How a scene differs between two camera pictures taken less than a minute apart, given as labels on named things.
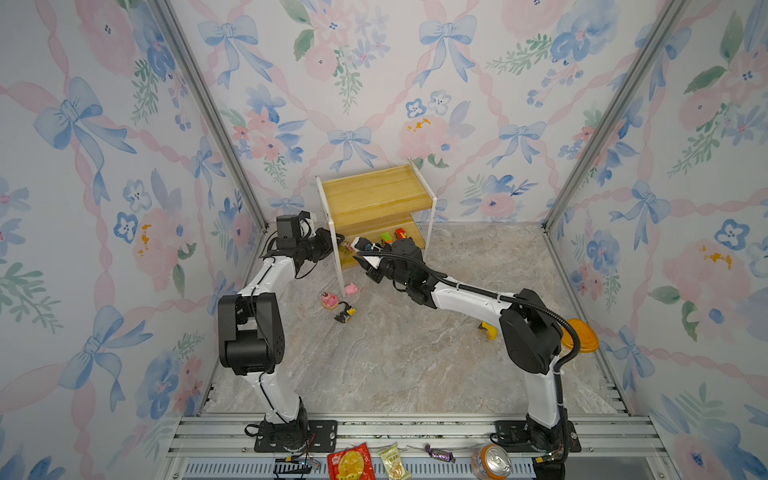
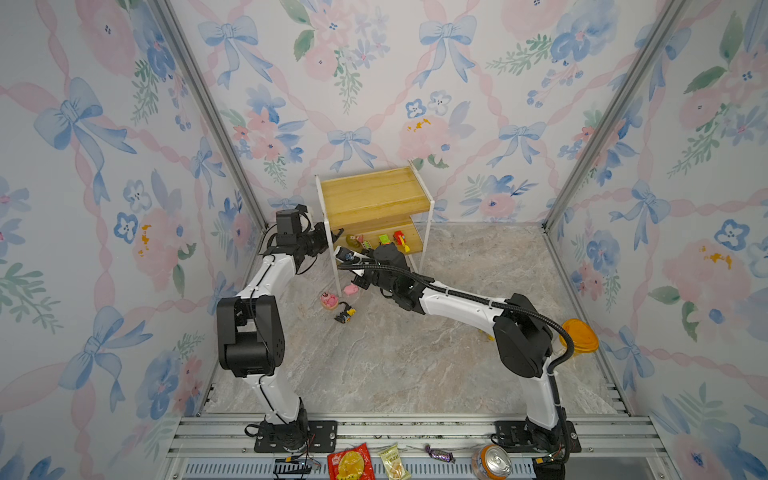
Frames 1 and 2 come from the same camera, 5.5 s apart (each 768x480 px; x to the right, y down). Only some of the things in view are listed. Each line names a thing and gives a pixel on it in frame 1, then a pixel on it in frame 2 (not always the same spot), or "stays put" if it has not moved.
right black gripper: [372, 275] to [360, 283]
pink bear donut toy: [329, 301] stays put
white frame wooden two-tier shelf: [386, 206] stays put
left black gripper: [323, 236] stays put
